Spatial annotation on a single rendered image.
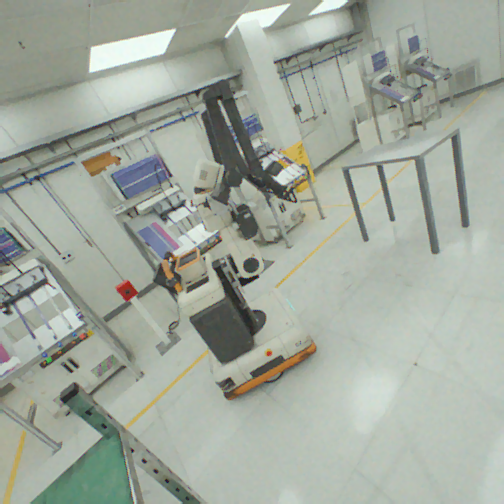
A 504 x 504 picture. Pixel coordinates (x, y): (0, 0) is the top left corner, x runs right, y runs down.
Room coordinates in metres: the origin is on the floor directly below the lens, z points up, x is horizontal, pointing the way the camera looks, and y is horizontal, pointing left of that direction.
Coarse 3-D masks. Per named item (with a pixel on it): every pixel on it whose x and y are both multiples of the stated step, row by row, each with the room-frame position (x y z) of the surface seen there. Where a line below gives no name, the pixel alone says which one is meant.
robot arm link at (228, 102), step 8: (224, 80) 1.26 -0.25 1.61; (224, 88) 1.26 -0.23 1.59; (224, 96) 1.25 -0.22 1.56; (232, 96) 1.28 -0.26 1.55; (224, 104) 1.28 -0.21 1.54; (232, 104) 1.28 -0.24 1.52; (232, 112) 1.28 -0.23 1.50; (232, 120) 1.29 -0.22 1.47; (240, 120) 1.29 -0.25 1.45; (232, 128) 1.31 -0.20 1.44; (240, 128) 1.28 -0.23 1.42; (240, 136) 1.28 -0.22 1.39; (248, 136) 1.29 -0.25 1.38; (240, 144) 1.30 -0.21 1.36; (248, 144) 1.28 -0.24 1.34; (248, 152) 1.28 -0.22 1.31; (248, 160) 1.28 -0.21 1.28; (256, 160) 1.28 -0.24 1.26; (248, 168) 1.33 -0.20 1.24; (256, 176) 1.28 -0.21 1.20
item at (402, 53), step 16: (416, 32) 5.96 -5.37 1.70; (400, 48) 5.66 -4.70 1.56; (416, 48) 5.85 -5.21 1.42; (400, 64) 5.84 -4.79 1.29; (416, 64) 5.73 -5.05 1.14; (432, 64) 5.77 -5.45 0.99; (400, 80) 5.79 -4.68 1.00; (432, 80) 5.29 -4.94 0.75; (448, 80) 5.58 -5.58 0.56; (432, 96) 5.75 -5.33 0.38; (416, 112) 5.62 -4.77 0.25; (432, 112) 5.70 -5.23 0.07
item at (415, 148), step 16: (384, 144) 2.23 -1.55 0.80; (400, 144) 1.99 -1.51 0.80; (416, 144) 1.79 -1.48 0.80; (432, 144) 1.62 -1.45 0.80; (352, 160) 2.26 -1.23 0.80; (368, 160) 2.01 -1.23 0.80; (384, 160) 1.81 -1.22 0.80; (400, 160) 1.69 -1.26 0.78; (416, 160) 1.58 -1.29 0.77; (384, 176) 2.32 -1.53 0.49; (464, 176) 1.68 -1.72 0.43; (352, 192) 2.20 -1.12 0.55; (384, 192) 2.33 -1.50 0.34; (464, 192) 1.68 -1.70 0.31; (432, 208) 1.57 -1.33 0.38; (464, 208) 1.68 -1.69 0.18; (432, 224) 1.56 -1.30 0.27; (464, 224) 1.69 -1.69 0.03; (368, 240) 2.20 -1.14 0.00; (432, 240) 1.57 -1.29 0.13
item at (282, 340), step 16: (272, 288) 1.78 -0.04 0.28; (256, 304) 1.68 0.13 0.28; (272, 304) 1.58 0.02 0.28; (288, 304) 1.52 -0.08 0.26; (272, 320) 1.41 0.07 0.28; (288, 320) 1.34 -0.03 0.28; (256, 336) 1.34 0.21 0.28; (272, 336) 1.27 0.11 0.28; (288, 336) 1.22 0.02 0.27; (304, 336) 1.21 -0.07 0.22; (256, 352) 1.22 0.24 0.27; (272, 352) 1.20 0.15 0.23; (288, 352) 1.20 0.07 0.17; (304, 352) 1.21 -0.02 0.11; (224, 368) 1.22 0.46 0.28; (240, 368) 1.19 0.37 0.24; (256, 368) 1.19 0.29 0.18; (272, 368) 1.19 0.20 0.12; (224, 384) 1.19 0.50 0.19; (240, 384) 1.19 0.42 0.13; (256, 384) 1.19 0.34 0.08
